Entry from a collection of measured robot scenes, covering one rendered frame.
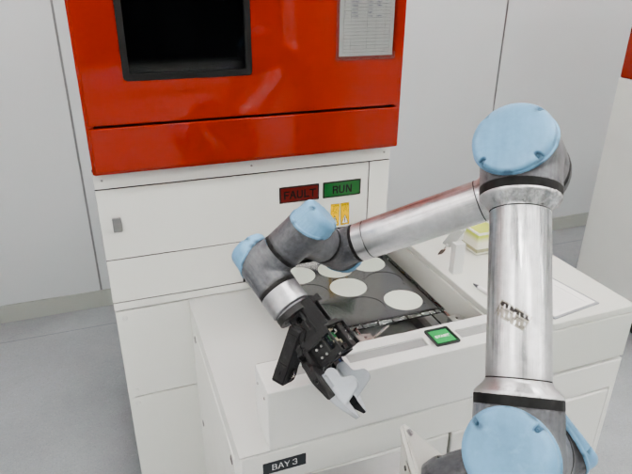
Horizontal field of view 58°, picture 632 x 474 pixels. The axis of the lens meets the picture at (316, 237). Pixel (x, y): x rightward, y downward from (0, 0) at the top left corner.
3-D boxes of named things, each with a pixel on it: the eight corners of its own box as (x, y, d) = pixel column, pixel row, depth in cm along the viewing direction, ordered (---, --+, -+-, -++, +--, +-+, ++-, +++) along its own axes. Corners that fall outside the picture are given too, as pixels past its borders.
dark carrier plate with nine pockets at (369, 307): (269, 270, 163) (269, 268, 163) (377, 252, 174) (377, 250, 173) (309, 336, 134) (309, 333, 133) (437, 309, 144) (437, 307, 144)
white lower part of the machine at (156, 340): (133, 390, 250) (105, 218, 216) (308, 352, 276) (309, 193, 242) (148, 523, 190) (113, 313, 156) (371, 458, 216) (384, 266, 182)
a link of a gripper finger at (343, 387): (370, 406, 91) (338, 357, 94) (344, 426, 93) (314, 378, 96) (378, 402, 93) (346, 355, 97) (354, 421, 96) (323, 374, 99)
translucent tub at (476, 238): (460, 245, 162) (463, 223, 159) (481, 241, 165) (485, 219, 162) (476, 256, 156) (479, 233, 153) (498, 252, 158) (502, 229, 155)
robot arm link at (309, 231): (333, 209, 109) (292, 246, 111) (302, 189, 100) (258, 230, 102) (354, 238, 105) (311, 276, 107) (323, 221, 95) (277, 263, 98)
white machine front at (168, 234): (114, 307, 158) (91, 169, 141) (379, 262, 184) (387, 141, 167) (115, 313, 155) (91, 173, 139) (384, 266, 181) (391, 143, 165)
